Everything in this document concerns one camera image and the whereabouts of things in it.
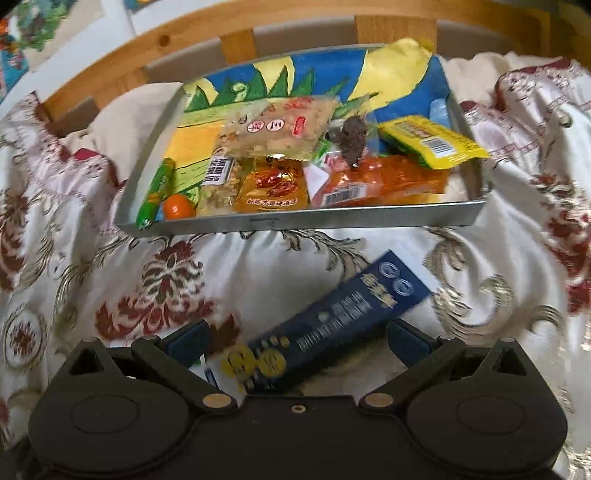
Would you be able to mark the clear rice cracker bag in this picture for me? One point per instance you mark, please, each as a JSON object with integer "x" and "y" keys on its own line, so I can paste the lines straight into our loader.
{"x": 285, "y": 128}

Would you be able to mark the orange mandarin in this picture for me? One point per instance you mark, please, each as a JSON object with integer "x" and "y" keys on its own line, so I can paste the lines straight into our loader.
{"x": 176, "y": 207}

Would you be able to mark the mixed nuts clear bag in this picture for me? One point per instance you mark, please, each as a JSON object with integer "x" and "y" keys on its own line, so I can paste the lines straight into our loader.
{"x": 222, "y": 182}

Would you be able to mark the colourful kids drawing left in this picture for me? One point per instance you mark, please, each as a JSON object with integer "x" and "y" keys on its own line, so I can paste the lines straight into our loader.
{"x": 27, "y": 33}

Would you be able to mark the wooden bed frame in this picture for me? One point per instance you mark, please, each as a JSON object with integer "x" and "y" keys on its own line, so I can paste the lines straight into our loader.
{"x": 530, "y": 31}

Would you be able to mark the blue white stick packet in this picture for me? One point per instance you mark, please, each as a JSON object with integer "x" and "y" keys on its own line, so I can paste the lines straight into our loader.
{"x": 286, "y": 355}

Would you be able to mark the floral satin bed cover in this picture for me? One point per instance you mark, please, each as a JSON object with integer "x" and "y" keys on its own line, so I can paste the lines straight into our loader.
{"x": 522, "y": 269}

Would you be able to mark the yellow snack bar packet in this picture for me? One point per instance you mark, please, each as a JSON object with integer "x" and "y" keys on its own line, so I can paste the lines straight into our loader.
{"x": 435, "y": 146}

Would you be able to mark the green sausage stick packet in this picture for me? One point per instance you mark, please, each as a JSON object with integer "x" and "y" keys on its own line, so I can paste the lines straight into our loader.
{"x": 154, "y": 195}

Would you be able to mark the grey metal tray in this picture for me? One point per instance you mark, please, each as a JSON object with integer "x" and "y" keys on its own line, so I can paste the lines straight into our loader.
{"x": 460, "y": 206}

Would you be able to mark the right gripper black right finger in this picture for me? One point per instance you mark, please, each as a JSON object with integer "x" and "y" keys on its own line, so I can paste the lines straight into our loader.
{"x": 471, "y": 409}

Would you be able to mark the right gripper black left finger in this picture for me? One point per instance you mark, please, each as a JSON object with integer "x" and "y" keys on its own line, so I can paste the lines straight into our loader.
{"x": 117, "y": 410}

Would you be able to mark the brown orange snack packet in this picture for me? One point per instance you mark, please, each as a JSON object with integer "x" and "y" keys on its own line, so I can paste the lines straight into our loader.
{"x": 273, "y": 185}

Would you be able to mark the orange spicy tofu packet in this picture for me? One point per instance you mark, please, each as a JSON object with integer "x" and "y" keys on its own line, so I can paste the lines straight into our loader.
{"x": 375, "y": 181}

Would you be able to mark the dark dried meat packet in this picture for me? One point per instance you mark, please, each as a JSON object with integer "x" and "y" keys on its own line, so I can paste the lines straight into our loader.
{"x": 352, "y": 138}

